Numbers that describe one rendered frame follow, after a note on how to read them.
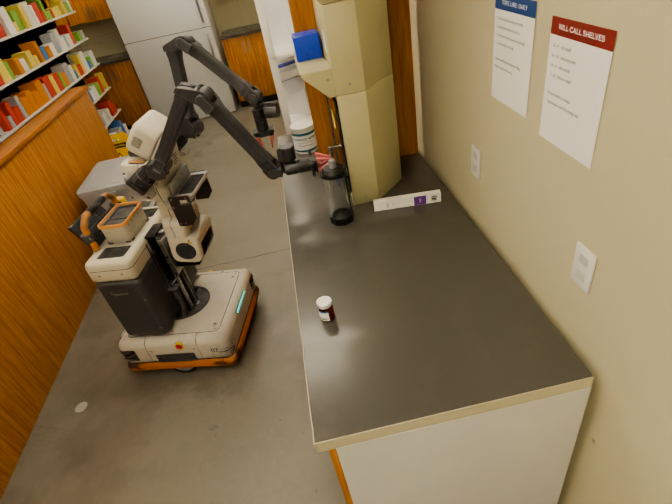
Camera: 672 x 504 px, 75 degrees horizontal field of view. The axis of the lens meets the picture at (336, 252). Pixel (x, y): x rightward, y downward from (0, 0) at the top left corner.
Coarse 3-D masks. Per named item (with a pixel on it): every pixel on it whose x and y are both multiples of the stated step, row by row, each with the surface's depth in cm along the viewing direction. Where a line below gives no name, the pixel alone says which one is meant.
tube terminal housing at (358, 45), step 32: (352, 0) 144; (384, 0) 157; (320, 32) 166; (352, 32) 150; (384, 32) 162; (352, 64) 156; (384, 64) 167; (352, 96) 162; (384, 96) 173; (352, 128) 169; (384, 128) 178; (352, 160) 177; (384, 160) 185; (352, 192) 185; (384, 192) 191
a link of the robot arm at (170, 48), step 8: (192, 40) 197; (168, 48) 196; (176, 48) 196; (168, 56) 199; (176, 56) 198; (176, 64) 200; (176, 72) 202; (184, 72) 204; (176, 80) 204; (184, 80) 204; (192, 104) 211; (192, 112) 211; (184, 120) 210; (200, 120) 218; (184, 128) 212; (192, 128) 211; (184, 136) 214; (192, 136) 213
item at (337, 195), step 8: (328, 176) 165; (336, 176) 164; (344, 176) 167; (328, 184) 168; (336, 184) 167; (344, 184) 169; (328, 192) 170; (336, 192) 169; (344, 192) 170; (328, 200) 174; (336, 200) 171; (344, 200) 172; (336, 208) 174; (344, 208) 174; (336, 216) 176; (344, 216) 176
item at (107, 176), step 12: (96, 168) 360; (108, 168) 356; (120, 168) 351; (84, 180) 342; (96, 180) 339; (108, 180) 335; (120, 180) 331; (84, 192) 324; (96, 192) 325; (108, 192) 327; (120, 192) 330; (108, 204) 334; (144, 204) 354
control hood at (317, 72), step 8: (296, 64) 171; (304, 64) 167; (312, 64) 165; (320, 64) 163; (328, 64) 161; (304, 72) 158; (312, 72) 156; (320, 72) 156; (328, 72) 156; (304, 80) 157; (312, 80) 157; (320, 80) 157; (328, 80) 157; (320, 88) 159; (328, 88) 159; (328, 96) 161
